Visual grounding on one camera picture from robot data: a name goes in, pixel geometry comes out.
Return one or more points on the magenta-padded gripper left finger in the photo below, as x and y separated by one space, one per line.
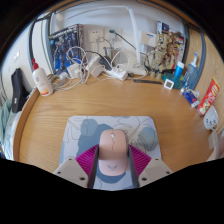
71 170

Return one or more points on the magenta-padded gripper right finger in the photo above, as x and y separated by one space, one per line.
155 169

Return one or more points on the pink computer mouse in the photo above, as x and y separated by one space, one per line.
112 150

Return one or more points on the grey mouse pad blue blots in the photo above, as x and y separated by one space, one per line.
83 133

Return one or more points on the clear plastic cup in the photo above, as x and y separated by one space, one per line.
215 145

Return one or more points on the checkered bedding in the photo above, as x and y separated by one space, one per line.
11 136

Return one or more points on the white mug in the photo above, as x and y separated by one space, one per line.
210 118

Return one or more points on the blue packet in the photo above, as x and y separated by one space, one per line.
190 97

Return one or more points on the teal blanket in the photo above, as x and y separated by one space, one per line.
5 120

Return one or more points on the small white desk clock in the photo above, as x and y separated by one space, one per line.
168 84

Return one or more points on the black pen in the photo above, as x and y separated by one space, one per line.
146 81

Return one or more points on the teal dish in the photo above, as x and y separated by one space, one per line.
178 83

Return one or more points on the red snack canister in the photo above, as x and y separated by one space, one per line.
208 96

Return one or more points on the white lotion bottle red pump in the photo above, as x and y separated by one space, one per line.
42 81

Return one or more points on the black bag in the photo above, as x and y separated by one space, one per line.
19 90

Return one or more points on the white charger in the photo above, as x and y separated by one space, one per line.
73 70
94 66

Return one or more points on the blue spray bottle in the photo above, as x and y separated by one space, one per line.
190 75

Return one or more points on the blue white tube bottle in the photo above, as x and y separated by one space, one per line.
179 70

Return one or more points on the white power strip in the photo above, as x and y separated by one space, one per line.
116 72

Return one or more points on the metal cup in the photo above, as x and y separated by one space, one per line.
111 53

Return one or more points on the blue model kit box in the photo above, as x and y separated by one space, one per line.
65 46

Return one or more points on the small white carton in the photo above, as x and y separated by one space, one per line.
148 38

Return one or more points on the colourful printed box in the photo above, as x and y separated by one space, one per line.
178 40

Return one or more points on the white desk lamp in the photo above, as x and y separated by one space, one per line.
135 36

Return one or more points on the white wall switch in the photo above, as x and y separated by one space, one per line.
16 56

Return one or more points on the grey metal desk frame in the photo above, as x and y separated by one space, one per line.
30 46

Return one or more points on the white wall outlet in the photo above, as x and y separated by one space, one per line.
95 35

